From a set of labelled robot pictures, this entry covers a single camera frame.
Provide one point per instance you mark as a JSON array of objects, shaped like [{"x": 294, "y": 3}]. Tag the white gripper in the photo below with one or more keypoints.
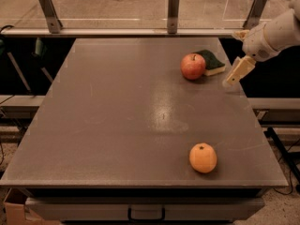
[{"x": 255, "y": 43}]

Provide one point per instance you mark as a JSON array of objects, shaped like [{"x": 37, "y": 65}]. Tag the green and yellow sponge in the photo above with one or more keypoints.
[{"x": 212, "y": 65}]

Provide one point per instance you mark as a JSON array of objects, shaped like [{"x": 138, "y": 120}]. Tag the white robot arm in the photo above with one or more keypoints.
[{"x": 284, "y": 31}]

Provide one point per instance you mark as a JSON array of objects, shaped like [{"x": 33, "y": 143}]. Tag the red apple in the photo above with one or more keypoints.
[{"x": 192, "y": 66}]

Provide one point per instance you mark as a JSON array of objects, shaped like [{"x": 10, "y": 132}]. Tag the orange fruit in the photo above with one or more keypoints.
[{"x": 203, "y": 158}]

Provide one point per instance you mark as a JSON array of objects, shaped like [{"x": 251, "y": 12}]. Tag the cardboard box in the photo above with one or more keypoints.
[{"x": 18, "y": 214}]

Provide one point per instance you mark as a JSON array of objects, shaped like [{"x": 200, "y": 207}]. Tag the right metal bracket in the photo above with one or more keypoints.
[{"x": 255, "y": 13}]

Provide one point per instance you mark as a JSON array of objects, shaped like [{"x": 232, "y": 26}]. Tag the metal bracket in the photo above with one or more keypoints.
[
  {"x": 255, "y": 13},
  {"x": 172, "y": 18},
  {"x": 53, "y": 23}
]

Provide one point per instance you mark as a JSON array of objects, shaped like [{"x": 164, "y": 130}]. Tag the middle metal bracket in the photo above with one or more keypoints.
[{"x": 172, "y": 18}]

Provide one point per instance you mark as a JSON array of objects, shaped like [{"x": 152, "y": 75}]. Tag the grey drawer with handle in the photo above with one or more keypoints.
[{"x": 145, "y": 209}]

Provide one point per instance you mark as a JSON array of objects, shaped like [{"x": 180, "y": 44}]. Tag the left metal bracket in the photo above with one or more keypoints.
[{"x": 53, "y": 23}]

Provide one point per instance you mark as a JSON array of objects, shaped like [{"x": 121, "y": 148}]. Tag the metal rail with glass panel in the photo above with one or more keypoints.
[{"x": 15, "y": 32}]

